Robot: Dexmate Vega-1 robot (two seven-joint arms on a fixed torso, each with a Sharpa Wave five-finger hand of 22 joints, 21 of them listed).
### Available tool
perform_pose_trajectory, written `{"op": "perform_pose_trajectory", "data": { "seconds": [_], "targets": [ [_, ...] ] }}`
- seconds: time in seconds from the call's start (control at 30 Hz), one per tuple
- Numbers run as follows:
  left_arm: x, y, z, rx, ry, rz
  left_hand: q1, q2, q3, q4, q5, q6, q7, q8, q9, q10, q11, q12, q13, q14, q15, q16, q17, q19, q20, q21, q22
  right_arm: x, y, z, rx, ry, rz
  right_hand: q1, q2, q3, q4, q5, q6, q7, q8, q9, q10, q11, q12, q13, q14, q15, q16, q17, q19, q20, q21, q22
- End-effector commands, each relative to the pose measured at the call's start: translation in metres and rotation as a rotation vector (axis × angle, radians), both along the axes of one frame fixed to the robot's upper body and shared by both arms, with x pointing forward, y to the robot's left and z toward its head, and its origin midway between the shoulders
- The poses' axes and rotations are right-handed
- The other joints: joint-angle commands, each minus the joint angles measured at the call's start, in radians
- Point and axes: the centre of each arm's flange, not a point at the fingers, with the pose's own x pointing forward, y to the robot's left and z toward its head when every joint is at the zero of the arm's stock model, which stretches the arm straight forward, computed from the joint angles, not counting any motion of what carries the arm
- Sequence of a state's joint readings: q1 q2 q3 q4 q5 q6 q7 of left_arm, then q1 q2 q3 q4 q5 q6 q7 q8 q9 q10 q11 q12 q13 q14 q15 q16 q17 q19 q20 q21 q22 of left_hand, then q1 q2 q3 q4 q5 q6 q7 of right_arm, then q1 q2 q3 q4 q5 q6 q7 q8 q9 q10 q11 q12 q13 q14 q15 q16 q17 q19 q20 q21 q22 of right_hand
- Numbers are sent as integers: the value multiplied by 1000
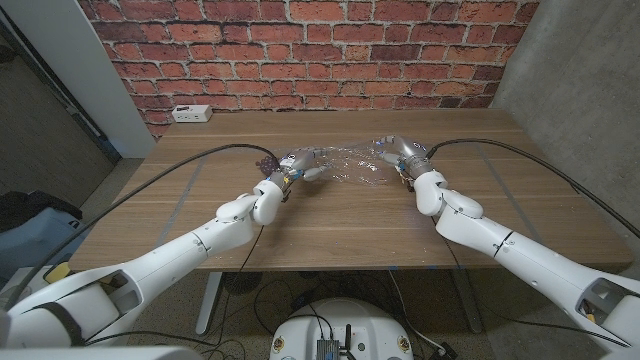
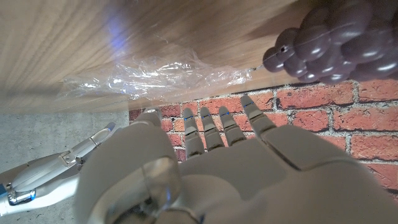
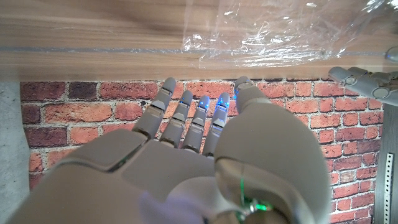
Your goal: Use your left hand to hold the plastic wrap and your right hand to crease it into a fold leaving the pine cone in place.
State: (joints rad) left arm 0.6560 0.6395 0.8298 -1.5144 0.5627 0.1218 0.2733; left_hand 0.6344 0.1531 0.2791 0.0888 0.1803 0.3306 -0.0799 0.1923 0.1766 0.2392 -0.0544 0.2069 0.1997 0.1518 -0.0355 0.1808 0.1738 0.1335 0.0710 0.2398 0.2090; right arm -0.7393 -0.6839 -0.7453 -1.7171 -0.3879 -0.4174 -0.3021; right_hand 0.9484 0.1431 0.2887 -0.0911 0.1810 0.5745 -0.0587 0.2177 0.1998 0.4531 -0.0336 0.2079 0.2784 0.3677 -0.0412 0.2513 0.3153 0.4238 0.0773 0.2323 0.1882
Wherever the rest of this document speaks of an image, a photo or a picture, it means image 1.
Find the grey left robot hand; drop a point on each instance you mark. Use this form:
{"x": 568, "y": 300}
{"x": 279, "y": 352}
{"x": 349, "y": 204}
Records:
{"x": 295, "y": 161}

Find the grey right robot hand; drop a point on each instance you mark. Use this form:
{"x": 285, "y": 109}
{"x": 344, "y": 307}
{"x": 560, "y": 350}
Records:
{"x": 407, "y": 149}

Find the clear plastic wrap sheet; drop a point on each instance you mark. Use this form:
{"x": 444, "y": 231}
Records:
{"x": 355, "y": 165}

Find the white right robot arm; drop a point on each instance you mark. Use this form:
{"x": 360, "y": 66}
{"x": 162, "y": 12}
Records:
{"x": 525, "y": 255}

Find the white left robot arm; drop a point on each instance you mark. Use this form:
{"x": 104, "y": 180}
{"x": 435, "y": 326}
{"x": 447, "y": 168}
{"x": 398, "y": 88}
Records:
{"x": 175, "y": 255}

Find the purple grape bunch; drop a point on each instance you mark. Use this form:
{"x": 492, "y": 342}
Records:
{"x": 266, "y": 164}

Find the red brick print backdrop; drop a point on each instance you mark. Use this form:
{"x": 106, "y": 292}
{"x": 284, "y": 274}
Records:
{"x": 310, "y": 50}

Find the white power outlet box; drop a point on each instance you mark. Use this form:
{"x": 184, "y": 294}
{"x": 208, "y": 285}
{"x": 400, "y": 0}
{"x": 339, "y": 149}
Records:
{"x": 192, "y": 113}

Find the grey table leg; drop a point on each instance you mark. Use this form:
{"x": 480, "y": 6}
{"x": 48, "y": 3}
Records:
{"x": 467, "y": 300}

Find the white table leg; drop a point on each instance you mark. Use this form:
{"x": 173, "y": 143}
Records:
{"x": 207, "y": 300}

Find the white robot torso base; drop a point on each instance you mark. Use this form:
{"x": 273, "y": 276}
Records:
{"x": 345, "y": 320}

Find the small grey electronics box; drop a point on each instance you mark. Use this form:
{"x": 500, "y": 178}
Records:
{"x": 328, "y": 350}

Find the grey perforated panel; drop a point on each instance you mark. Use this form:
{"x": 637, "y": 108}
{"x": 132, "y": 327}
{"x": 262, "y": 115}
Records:
{"x": 40, "y": 135}

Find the yellow and black device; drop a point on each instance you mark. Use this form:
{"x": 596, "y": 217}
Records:
{"x": 56, "y": 272}

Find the black bag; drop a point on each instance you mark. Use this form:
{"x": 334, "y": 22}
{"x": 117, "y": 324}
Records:
{"x": 30, "y": 205}

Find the blue-grey storage bin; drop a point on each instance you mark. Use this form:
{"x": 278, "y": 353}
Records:
{"x": 35, "y": 245}

